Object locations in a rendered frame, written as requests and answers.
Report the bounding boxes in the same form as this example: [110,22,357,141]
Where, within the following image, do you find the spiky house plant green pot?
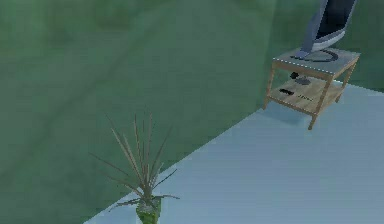
[88,111,181,224]

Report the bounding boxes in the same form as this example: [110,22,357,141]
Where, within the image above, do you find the small black grey object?
[289,71,312,86]

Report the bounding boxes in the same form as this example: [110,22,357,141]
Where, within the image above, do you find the wooden television stand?
[262,46,362,131]

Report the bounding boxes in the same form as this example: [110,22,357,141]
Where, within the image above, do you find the grey television set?
[290,0,358,63]

